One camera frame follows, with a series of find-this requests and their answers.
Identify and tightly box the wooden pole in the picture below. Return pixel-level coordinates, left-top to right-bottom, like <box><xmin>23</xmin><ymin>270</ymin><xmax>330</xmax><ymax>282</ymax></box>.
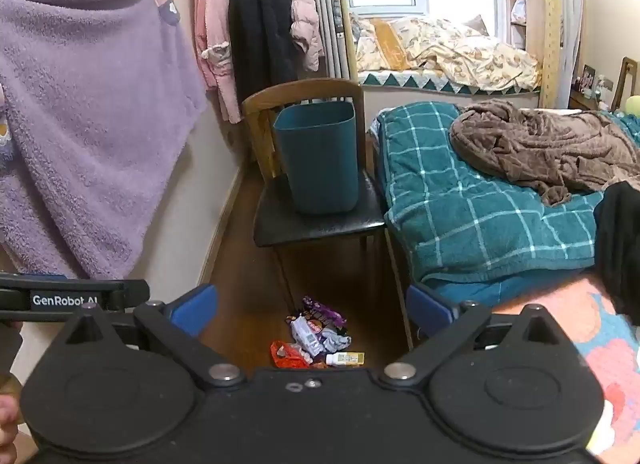
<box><xmin>331</xmin><ymin>0</ymin><xmax>360</xmax><ymax>80</ymax></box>

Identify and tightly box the grey curtain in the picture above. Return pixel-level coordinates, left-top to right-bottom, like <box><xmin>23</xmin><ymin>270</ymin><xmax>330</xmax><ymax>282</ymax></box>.
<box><xmin>305</xmin><ymin>0</ymin><xmax>351</xmax><ymax>80</ymax></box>

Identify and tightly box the black puffer coat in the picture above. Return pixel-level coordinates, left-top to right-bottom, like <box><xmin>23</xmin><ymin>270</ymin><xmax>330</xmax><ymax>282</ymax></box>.
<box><xmin>226</xmin><ymin>0</ymin><xmax>301</xmax><ymax>105</ymax></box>

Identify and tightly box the red foam net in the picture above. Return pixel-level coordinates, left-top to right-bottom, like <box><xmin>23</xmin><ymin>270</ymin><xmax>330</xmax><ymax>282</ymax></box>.
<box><xmin>270</xmin><ymin>340</ymin><xmax>312</xmax><ymax>371</ymax></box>

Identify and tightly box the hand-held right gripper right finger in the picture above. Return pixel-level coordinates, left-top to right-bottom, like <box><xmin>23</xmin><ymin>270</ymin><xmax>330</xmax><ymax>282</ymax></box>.
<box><xmin>377</xmin><ymin>285</ymin><xmax>559</xmax><ymax>390</ymax></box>

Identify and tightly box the pink patterned cloth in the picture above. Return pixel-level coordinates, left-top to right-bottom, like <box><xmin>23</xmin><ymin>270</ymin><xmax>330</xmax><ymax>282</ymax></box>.
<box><xmin>492</xmin><ymin>274</ymin><xmax>640</xmax><ymax>464</ymax></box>

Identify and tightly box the teal trash bin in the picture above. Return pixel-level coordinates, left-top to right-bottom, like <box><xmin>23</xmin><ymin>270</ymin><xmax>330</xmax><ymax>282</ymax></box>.
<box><xmin>272</xmin><ymin>100</ymin><xmax>360</xmax><ymax>215</ymax></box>

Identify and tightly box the triangle pattern quilt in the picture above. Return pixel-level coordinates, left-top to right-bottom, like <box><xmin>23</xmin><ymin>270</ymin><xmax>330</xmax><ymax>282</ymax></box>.
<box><xmin>357</xmin><ymin>70</ymin><xmax>542</xmax><ymax>97</ymax></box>

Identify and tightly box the white snack wrapper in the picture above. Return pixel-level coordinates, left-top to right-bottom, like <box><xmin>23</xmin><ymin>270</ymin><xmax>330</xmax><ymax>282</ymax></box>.
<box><xmin>289</xmin><ymin>316</ymin><xmax>327</xmax><ymax>359</ymax></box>

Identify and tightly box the person's left hand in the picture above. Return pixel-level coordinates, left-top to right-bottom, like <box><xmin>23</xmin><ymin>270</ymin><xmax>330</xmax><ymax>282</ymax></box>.
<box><xmin>0</xmin><ymin>374</ymin><xmax>23</xmax><ymax>447</ymax></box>

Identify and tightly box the black cloth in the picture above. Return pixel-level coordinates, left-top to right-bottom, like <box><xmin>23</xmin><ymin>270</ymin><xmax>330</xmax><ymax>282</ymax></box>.
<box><xmin>594</xmin><ymin>181</ymin><xmax>640</xmax><ymax>329</ymax></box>

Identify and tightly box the white curtain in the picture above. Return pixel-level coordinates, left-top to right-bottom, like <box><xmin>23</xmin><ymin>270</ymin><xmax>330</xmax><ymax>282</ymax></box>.
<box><xmin>555</xmin><ymin>0</ymin><xmax>587</xmax><ymax>110</ymax></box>

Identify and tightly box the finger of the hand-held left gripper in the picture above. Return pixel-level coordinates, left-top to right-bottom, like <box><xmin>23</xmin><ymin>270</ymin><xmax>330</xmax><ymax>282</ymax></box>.
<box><xmin>106</xmin><ymin>279</ymin><xmax>152</xmax><ymax>313</ymax></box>

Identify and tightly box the brown fleece blanket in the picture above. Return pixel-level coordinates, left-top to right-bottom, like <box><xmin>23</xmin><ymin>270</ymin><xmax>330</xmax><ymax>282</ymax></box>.
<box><xmin>449</xmin><ymin>98</ymin><xmax>640</xmax><ymax>208</ymax></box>

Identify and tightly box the wooden headboard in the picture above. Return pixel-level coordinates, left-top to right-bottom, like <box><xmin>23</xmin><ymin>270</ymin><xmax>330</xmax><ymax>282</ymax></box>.
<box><xmin>609</xmin><ymin>56</ymin><xmax>639</xmax><ymax>113</ymax></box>

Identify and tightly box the floral duvet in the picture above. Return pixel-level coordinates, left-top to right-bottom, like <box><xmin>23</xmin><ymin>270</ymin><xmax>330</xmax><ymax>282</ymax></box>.
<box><xmin>350</xmin><ymin>12</ymin><xmax>543</xmax><ymax>93</ymax></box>

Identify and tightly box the grey crumpled wrapper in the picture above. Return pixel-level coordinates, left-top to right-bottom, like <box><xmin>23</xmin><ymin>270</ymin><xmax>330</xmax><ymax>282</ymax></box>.
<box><xmin>321</xmin><ymin>328</ymin><xmax>352</xmax><ymax>354</ymax></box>

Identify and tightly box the teal plaid blanket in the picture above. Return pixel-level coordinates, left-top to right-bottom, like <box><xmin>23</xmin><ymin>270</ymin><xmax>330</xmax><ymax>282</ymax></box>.
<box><xmin>374</xmin><ymin>101</ymin><xmax>640</xmax><ymax>305</ymax></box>

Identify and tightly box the pink fleece robe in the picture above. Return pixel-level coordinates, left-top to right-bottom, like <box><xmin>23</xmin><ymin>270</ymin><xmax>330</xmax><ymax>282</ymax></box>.
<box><xmin>179</xmin><ymin>0</ymin><xmax>242</xmax><ymax>125</ymax></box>

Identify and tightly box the wooden chair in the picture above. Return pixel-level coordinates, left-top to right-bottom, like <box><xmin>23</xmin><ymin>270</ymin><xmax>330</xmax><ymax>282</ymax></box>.
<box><xmin>242</xmin><ymin>78</ymin><xmax>387</xmax><ymax>251</ymax></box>

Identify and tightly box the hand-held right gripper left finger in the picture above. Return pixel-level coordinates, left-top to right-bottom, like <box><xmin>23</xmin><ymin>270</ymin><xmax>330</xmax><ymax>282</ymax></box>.
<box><xmin>62</xmin><ymin>285</ymin><xmax>247</xmax><ymax>390</ymax></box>

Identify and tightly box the purple chip bag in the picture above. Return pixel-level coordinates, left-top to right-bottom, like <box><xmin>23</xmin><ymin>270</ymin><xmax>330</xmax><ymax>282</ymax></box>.
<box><xmin>300</xmin><ymin>295</ymin><xmax>347</xmax><ymax>335</ymax></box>

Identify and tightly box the small white bottle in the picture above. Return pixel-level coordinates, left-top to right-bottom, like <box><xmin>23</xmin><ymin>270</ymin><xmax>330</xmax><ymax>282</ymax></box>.
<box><xmin>325</xmin><ymin>351</ymin><xmax>366</xmax><ymax>368</ymax></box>

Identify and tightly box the purple fleece robe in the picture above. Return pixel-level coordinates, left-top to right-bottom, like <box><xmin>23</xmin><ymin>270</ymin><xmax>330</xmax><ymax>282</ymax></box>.
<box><xmin>0</xmin><ymin>0</ymin><xmax>209</xmax><ymax>281</ymax></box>

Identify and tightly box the pink puffer jacket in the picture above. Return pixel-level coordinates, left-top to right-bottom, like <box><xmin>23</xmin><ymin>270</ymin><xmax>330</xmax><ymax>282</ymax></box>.
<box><xmin>260</xmin><ymin>0</ymin><xmax>324</xmax><ymax>73</ymax></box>

